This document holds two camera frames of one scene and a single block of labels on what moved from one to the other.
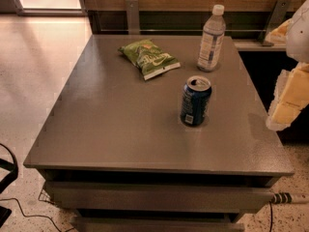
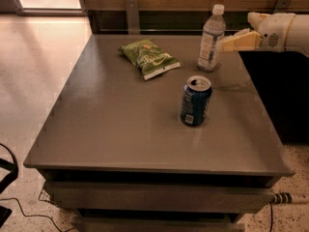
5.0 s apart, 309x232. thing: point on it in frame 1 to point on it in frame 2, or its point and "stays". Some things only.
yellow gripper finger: (291, 97) to (243, 42)
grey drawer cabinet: (116, 153) stays
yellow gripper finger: (279, 35) to (255, 18)
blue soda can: (195, 100) stays
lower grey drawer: (155, 224) stays
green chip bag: (152, 60) stays
